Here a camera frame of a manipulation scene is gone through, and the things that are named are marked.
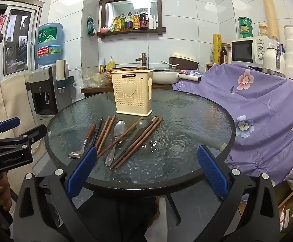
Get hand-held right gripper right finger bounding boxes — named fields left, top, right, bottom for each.
left=196, top=145, right=281, bottom=242

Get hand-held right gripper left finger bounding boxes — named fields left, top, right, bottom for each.
left=12, top=146, right=104, bottom=242

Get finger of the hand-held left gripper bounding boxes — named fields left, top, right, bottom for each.
left=0, top=124, right=48, bottom=147
left=0, top=117, right=20, bottom=138

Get wooden handled metal spoon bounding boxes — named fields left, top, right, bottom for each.
left=68, top=123, right=96, bottom=159

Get brown wooden chopstick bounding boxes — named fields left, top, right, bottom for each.
left=98, top=115, right=116, bottom=155
left=97, top=116, right=144, bottom=158
left=115, top=117, right=164, bottom=170
left=95, top=115, right=111, bottom=149
left=110, top=117, right=159, bottom=169

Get cream perforated utensil holder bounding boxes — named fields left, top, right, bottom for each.
left=110, top=69, right=153, bottom=115

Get beige cloth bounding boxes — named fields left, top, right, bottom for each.
left=0, top=74, right=37, bottom=157

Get water dispenser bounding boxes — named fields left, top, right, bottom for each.
left=28, top=66, right=72, bottom=121

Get black table leg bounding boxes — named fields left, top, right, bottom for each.
left=166, top=194, right=182, bottom=226

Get teal cup holder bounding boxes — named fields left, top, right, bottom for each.
left=56, top=76, right=75, bottom=89

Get person's dark trousers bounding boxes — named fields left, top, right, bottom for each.
left=76, top=195, right=160, bottom=242

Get white paper cup stack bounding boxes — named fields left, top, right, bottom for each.
left=55, top=60, right=66, bottom=87

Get wooden counter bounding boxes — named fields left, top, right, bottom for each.
left=80, top=82, right=174, bottom=98

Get clear plastic bag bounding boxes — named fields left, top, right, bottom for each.
left=80, top=67, right=112, bottom=88

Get purple floral cloth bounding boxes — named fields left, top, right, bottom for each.
left=172, top=63, right=293, bottom=185

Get window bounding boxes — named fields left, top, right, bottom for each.
left=3, top=5, right=42, bottom=76

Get blue water jug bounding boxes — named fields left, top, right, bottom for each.
left=36, top=22, right=64, bottom=67

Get wicker basket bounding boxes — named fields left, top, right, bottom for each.
left=106, top=66, right=148, bottom=82

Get rice cooker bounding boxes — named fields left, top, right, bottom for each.
left=169, top=52, right=199, bottom=71

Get white rice paddle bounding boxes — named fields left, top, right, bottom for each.
left=161, top=60, right=181, bottom=68

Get brown glass bottle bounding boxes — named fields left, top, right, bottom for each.
left=221, top=44, right=229, bottom=65

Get green packet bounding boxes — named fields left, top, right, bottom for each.
left=87, top=17, right=97, bottom=36

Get white microwave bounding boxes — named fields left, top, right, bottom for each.
left=231, top=36, right=278, bottom=67

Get yellow roll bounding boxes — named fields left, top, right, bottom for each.
left=213, top=33, right=222, bottom=65

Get white kettle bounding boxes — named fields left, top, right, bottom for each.
left=261, top=39, right=287, bottom=77

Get yellow seasoning packet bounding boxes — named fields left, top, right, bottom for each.
left=109, top=16, right=124, bottom=32

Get green instant noodle cups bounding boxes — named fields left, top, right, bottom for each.
left=238, top=17, right=253, bottom=39

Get yellow lidded jar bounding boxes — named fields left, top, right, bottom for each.
left=258, top=23, right=269, bottom=36

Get row of condiment bottles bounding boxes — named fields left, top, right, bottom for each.
left=121, top=9, right=158, bottom=31

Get tall paper cup stack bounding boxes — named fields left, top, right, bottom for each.
left=260, top=0, right=280, bottom=40

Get white pot with handle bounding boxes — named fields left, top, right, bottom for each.
left=150, top=67, right=205, bottom=85

